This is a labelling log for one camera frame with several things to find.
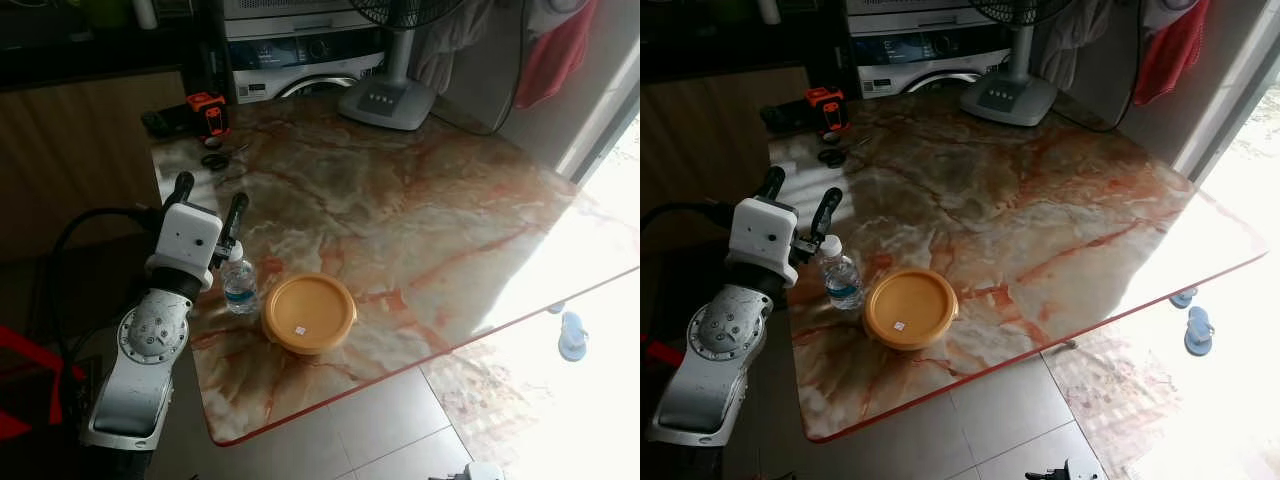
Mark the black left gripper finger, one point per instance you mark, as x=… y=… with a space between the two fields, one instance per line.
x=771 y=183
x=184 y=190
x=827 y=210
x=237 y=215

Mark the clear plastic water bottle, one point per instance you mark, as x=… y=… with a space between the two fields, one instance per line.
x=843 y=280
x=241 y=288

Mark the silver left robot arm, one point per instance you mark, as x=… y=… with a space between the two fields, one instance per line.
x=140 y=370
x=715 y=360

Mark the black handheld device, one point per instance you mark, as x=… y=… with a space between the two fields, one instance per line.
x=162 y=122

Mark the orange and black tool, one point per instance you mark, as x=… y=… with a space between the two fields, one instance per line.
x=208 y=113
x=827 y=108

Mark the brown wooden cabinet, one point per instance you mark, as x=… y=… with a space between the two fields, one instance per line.
x=80 y=160
x=710 y=130

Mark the round orange lidded container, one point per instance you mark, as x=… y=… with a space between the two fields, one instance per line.
x=910 y=308
x=308 y=312

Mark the white washing machine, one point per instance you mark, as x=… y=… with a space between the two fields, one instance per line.
x=920 y=50
x=300 y=55

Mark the small white bottle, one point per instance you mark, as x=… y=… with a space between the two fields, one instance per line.
x=145 y=12
x=768 y=10

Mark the marble pattern table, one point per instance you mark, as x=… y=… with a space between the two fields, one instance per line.
x=1030 y=210
x=420 y=220

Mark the grey standing fan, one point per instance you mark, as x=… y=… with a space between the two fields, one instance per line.
x=1008 y=98
x=390 y=100

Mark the light blue slipper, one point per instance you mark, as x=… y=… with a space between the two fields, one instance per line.
x=1199 y=332
x=555 y=307
x=573 y=338
x=1183 y=297

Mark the red hanging cloth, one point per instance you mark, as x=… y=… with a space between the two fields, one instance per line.
x=555 y=55
x=1172 y=55

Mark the grey hanging cloth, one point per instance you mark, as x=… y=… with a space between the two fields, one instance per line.
x=1065 y=45
x=445 y=45

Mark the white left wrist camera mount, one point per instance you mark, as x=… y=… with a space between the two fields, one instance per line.
x=762 y=235
x=187 y=240

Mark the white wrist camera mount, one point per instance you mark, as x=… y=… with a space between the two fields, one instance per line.
x=187 y=240
x=485 y=471
x=1082 y=471
x=762 y=235

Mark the red metal frame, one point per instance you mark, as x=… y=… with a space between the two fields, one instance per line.
x=30 y=345
x=662 y=352

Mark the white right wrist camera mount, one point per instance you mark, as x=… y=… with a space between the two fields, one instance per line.
x=485 y=471
x=1082 y=471

